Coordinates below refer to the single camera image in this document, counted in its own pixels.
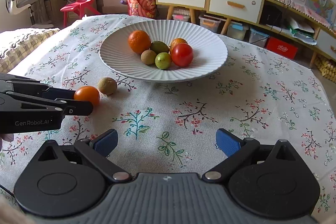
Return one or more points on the floral tablecloth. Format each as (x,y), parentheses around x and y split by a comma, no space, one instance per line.
(171,127)

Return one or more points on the red storage box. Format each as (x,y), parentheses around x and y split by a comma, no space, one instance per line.
(281,48)

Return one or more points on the textured orange mandarin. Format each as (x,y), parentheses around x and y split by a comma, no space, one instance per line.
(177,41)

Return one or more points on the checkered cushion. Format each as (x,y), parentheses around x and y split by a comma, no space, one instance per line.
(16,45)

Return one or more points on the clear storage bin orange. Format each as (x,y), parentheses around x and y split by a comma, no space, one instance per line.
(209,23)

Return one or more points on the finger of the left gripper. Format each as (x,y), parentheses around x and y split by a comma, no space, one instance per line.
(20,104)
(31,87)

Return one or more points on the red tomato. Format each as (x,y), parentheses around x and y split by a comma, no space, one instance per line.
(182,55)

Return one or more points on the smooth orange tomato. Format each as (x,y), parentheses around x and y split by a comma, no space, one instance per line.
(88,93)

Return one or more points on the large orange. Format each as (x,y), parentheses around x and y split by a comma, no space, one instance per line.
(139,41)

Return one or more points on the white ribbed plate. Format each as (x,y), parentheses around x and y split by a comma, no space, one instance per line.
(210,52)

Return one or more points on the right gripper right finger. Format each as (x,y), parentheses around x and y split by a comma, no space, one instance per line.
(238,152)

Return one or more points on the long low tv cabinet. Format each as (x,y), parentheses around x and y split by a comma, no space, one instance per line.
(272,16)

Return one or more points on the clear storage bin blue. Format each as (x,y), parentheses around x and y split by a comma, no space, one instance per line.
(257,38)

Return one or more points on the red decorated bucket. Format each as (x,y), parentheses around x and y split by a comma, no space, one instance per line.
(143,8)

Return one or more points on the green lime fruit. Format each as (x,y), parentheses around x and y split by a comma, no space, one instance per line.
(159,47)

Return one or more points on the brown kiwi fruit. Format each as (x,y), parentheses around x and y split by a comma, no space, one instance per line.
(148,57)

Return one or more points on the colourful map poster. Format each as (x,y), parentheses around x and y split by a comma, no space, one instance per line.
(324,8)

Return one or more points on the pale brown kiwi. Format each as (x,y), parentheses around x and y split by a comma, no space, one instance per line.
(107,86)

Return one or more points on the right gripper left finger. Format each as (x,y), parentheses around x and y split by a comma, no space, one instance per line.
(95,152)

